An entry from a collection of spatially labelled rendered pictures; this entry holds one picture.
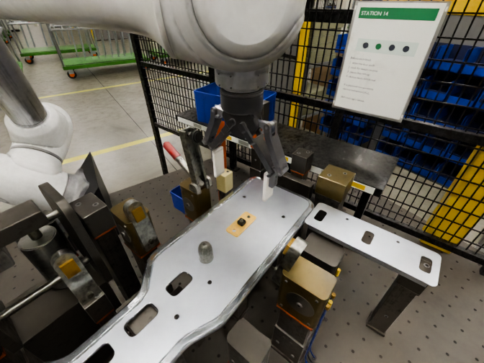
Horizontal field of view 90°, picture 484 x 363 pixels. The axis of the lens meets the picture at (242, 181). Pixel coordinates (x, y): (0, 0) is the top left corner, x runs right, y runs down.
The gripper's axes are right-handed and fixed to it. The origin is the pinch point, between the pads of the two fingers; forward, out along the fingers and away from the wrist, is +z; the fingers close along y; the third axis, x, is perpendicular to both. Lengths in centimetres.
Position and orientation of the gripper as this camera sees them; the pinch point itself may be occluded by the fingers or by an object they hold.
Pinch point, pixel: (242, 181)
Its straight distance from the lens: 53.3
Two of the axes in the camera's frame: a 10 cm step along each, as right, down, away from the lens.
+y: 7.8, 3.7, -5.0
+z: 0.0, 8.0, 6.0
